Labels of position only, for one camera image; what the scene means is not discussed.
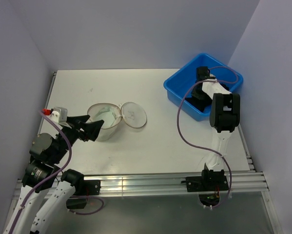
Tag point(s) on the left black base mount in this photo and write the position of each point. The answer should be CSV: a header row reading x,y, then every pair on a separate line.
x,y
86,196

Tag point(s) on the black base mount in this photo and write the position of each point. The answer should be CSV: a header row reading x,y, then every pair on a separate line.
x,y
86,196
197,184

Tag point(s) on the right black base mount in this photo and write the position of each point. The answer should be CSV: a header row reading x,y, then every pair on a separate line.
x,y
197,184

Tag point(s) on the black garment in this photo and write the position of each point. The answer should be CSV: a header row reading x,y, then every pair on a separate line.
x,y
205,93

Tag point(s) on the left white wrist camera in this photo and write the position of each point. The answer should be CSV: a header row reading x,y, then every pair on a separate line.
x,y
57,114

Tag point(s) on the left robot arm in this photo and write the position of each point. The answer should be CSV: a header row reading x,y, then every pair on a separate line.
x,y
45,186

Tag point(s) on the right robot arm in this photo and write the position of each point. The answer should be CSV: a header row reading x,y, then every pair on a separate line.
x,y
224,118

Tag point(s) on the blue plastic bin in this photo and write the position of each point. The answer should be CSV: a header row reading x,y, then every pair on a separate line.
x,y
179,83

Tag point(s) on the pale mint bra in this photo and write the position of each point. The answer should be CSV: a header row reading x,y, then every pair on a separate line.
x,y
108,115

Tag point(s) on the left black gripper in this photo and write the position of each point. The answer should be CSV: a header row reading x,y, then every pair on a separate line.
x,y
91,129

